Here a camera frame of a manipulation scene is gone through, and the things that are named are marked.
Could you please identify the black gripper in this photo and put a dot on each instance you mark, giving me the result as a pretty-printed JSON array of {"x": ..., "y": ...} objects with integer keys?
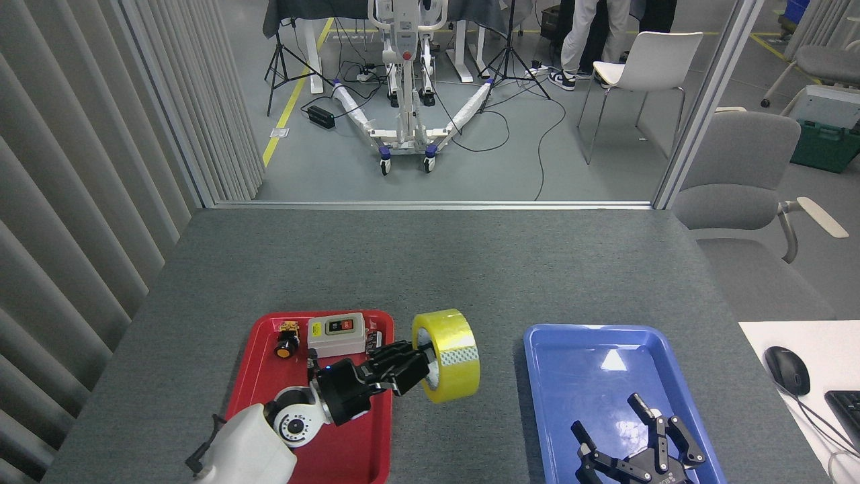
[
  {"x": 668, "y": 478},
  {"x": 342, "y": 393}
]

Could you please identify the yellow tape roll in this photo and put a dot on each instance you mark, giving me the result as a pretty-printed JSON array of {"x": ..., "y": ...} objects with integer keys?
[{"x": 450, "y": 336}]

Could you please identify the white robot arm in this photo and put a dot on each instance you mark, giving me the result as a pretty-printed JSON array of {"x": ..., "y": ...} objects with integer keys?
[{"x": 248, "y": 444}]

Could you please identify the red plastic tray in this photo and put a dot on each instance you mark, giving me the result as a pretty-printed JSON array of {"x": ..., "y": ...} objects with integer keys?
[{"x": 363, "y": 444}]

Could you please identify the blue plastic tray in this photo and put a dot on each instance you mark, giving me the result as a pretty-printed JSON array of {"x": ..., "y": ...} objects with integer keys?
[{"x": 578, "y": 363}]

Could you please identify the black yellow push button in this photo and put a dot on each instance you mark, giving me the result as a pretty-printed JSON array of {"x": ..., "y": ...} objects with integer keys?
[{"x": 285, "y": 348}]

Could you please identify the black computer mouse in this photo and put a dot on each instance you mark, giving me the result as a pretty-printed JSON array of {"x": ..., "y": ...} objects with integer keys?
[{"x": 787, "y": 370}]

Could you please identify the black keyboard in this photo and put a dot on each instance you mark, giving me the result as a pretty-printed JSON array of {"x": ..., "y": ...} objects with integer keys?
[{"x": 848, "y": 413}]

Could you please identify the white desk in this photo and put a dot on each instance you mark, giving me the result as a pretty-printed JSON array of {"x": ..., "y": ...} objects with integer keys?
[{"x": 826, "y": 349}]

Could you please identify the black power strip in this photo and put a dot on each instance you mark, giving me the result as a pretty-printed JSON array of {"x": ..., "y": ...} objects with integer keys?
[{"x": 321, "y": 117}]

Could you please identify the grey office chair with armrest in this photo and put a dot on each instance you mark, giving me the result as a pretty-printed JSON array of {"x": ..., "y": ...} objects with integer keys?
[{"x": 732, "y": 168}]

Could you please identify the white stand on wheels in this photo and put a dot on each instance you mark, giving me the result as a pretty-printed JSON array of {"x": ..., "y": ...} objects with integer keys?
[{"x": 405, "y": 30}]

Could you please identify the black tripod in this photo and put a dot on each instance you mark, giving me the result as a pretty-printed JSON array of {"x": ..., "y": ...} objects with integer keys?
[
  {"x": 278, "y": 50},
  {"x": 510, "y": 33}
]

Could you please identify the green plastic bin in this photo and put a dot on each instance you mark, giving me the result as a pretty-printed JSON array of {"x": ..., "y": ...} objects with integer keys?
[{"x": 823, "y": 149}]

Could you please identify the table with dark cloth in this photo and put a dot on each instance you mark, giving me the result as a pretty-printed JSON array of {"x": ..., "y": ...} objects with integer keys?
[{"x": 295, "y": 10}]

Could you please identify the person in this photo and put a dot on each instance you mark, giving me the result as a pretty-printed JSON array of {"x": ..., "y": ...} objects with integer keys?
[
  {"x": 578, "y": 40},
  {"x": 655, "y": 13}
]

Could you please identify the white plastic chair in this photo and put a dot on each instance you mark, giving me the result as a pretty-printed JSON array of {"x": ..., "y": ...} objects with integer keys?
[{"x": 662, "y": 57}]

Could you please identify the white flat box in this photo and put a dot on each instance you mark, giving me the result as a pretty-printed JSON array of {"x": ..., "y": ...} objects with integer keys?
[{"x": 833, "y": 106}]

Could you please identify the grey chair on castors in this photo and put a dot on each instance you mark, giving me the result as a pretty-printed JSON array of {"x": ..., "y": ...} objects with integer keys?
[{"x": 830, "y": 62}]

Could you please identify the blue bin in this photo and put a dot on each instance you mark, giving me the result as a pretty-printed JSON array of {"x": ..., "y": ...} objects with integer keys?
[{"x": 797, "y": 10}]

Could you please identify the small black switch part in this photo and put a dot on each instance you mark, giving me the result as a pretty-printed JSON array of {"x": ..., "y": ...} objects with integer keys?
[{"x": 373, "y": 337}]

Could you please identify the grey two-button switch box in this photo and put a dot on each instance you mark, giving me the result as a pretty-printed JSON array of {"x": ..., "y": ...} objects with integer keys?
[{"x": 336, "y": 343}]

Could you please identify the silver post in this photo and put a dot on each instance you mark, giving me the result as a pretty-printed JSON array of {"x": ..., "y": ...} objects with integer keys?
[{"x": 707, "y": 101}]

